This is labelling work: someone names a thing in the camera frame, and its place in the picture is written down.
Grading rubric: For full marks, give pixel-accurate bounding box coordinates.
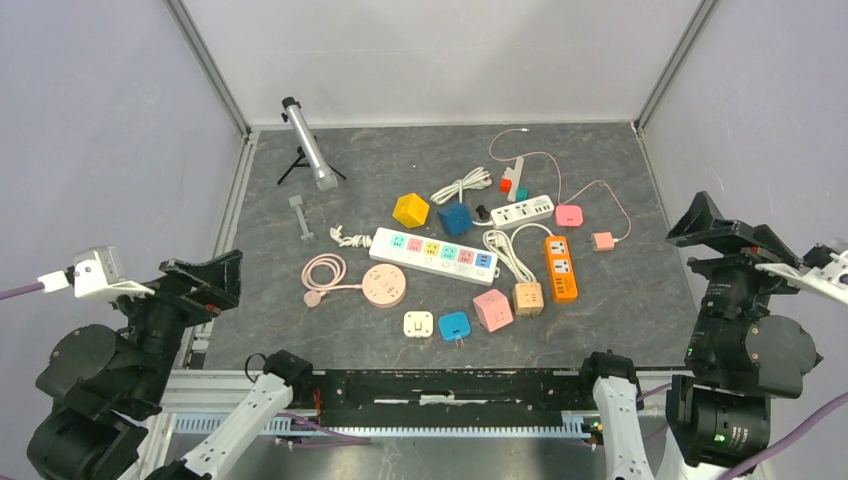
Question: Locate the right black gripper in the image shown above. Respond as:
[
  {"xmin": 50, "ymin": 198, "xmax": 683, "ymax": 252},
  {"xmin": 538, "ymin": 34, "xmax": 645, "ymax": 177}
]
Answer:
[{"xmin": 670, "ymin": 187, "xmax": 829, "ymax": 363}]

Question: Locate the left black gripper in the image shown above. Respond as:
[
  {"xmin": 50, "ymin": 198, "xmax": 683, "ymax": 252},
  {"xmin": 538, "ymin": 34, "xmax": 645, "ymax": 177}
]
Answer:
[{"xmin": 110, "ymin": 244, "xmax": 245, "ymax": 404}]

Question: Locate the tan dragon cube socket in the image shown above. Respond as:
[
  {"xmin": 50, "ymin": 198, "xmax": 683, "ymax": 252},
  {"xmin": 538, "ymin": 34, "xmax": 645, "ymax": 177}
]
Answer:
[{"xmin": 512, "ymin": 282, "xmax": 544, "ymax": 316}]

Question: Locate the white plug adapter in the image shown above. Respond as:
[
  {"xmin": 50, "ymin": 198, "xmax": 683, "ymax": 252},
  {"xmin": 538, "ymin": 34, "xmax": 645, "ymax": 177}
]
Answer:
[{"xmin": 403, "ymin": 310, "xmax": 434, "ymax": 338}]

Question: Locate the yellow cube socket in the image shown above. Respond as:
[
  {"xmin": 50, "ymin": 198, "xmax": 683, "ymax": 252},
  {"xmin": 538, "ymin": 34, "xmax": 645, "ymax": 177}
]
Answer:
[{"xmin": 392, "ymin": 193, "xmax": 430, "ymax": 229}]

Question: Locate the pink cube socket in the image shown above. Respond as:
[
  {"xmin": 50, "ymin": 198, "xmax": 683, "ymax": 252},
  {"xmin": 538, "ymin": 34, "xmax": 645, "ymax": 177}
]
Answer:
[{"xmin": 472, "ymin": 289, "xmax": 514, "ymax": 333}]

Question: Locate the light blue plug adapter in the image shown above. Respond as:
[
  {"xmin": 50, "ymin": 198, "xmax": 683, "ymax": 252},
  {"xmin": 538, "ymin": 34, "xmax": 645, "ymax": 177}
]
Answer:
[{"xmin": 437, "ymin": 311, "xmax": 471, "ymax": 346}]

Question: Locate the dark blue cube socket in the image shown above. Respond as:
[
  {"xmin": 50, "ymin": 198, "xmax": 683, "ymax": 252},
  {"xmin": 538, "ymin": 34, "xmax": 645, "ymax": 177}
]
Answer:
[{"xmin": 437, "ymin": 202, "xmax": 473, "ymax": 237}]

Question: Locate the pink plug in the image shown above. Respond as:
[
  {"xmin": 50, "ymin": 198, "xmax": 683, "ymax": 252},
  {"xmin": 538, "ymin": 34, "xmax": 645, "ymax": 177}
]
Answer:
[{"xmin": 554, "ymin": 204, "xmax": 584, "ymax": 228}]

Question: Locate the pink round socket base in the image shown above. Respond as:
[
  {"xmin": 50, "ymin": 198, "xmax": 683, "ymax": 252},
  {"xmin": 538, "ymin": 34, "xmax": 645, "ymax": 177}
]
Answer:
[{"xmin": 362, "ymin": 263, "xmax": 407, "ymax": 308}]

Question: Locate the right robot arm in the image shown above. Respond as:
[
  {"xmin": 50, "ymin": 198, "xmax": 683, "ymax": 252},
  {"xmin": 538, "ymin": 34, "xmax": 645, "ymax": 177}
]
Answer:
[{"xmin": 577, "ymin": 191, "xmax": 847, "ymax": 479}]

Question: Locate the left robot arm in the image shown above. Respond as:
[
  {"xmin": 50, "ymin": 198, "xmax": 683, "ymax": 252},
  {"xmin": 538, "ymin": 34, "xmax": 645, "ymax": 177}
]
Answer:
[{"xmin": 26, "ymin": 246, "xmax": 243, "ymax": 479}]

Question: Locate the narrow white socket strip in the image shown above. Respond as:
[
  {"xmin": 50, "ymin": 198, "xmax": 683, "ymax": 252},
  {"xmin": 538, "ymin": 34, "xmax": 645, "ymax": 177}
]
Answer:
[{"xmin": 503, "ymin": 156, "xmax": 525, "ymax": 202}]

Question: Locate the red plug adapter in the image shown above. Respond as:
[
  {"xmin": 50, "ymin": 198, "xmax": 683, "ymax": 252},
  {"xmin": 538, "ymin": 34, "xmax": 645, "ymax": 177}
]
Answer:
[{"xmin": 499, "ymin": 177, "xmax": 516, "ymax": 197}]

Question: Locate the orange power strip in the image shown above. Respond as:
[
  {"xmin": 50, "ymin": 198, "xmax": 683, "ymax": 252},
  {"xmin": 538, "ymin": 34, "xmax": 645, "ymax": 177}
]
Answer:
[{"xmin": 544, "ymin": 236, "xmax": 578, "ymax": 304}]

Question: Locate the silver telescope on tripod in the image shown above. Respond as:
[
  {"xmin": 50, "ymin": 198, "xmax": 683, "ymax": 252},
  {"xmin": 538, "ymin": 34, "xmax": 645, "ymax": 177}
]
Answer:
[{"xmin": 277, "ymin": 97, "xmax": 347, "ymax": 191}]

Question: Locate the small white power strip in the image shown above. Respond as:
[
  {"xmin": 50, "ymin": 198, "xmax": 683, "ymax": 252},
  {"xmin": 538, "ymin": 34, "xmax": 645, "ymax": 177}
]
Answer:
[{"xmin": 491, "ymin": 195, "xmax": 555, "ymax": 230}]

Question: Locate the long white power strip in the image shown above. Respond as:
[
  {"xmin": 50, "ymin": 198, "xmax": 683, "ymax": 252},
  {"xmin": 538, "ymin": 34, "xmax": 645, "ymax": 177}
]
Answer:
[{"xmin": 368, "ymin": 227, "xmax": 500, "ymax": 286}]

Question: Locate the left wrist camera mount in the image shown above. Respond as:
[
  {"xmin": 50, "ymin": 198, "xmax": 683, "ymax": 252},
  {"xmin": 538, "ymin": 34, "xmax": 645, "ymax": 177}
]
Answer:
[{"xmin": 37, "ymin": 245, "xmax": 155, "ymax": 302}]

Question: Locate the pink coiled cable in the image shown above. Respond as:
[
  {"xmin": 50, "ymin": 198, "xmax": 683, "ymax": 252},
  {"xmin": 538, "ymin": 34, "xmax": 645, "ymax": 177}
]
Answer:
[{"xmin": 300, "ymin": 252, "xmax": 366, "ymax": 309}]

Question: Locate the white slotted cable duct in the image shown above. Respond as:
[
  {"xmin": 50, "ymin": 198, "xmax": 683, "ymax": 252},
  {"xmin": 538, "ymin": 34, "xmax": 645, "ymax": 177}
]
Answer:
[{"xmin": 173, "ymin": 413, "xmax": 598, "ymax": 439}]

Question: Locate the white strip cord coil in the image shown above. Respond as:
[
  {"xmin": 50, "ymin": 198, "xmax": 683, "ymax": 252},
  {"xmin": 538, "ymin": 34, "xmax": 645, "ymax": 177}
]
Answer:
[{"xmin": 329, "ymin": 225, "xmax": 374, "ymax": 250}]

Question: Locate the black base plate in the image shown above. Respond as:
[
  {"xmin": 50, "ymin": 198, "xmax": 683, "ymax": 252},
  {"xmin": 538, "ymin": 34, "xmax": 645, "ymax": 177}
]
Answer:
[{"xmin": 289, "ymin": 363, "xmax": 612, "ymax": 429}]

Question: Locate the white cable bundle upper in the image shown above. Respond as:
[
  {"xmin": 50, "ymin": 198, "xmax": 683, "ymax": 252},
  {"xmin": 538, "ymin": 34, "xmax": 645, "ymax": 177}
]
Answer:
[{"xmin": 429, "ymin": 166, "xmax": 494, "ymax": 230}]

